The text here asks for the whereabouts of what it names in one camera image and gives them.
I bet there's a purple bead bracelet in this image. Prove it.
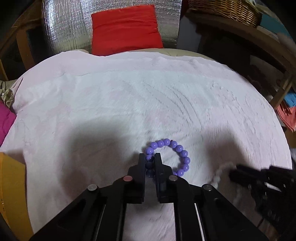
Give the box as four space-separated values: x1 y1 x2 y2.
145 138 191 178

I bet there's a red cushion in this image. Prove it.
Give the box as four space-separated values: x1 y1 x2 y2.
91 4 163 56

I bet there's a silver foil insulation sheet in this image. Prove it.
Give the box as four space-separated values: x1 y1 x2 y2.
42 0 182 54

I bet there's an orange storage box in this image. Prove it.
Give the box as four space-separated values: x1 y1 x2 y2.
1 153 34 240

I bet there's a blue cloth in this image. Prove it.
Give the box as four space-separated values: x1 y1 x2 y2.
284 92 296 108

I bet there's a magenta cushion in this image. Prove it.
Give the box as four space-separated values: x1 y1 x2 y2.
0 101 16 145

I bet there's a wicker basket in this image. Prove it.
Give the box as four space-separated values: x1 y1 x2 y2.
188 0 261 28

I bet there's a white pearl bead bracelet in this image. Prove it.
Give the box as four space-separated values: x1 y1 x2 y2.
210 162 236 189

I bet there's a wooden side table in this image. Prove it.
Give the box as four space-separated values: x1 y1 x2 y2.
1 1 47 81

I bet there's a folded coral cloth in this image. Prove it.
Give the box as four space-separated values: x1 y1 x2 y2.
276 101 296 132

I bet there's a wooden shelf unit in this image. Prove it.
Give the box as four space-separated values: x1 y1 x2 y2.
185 9 295 109

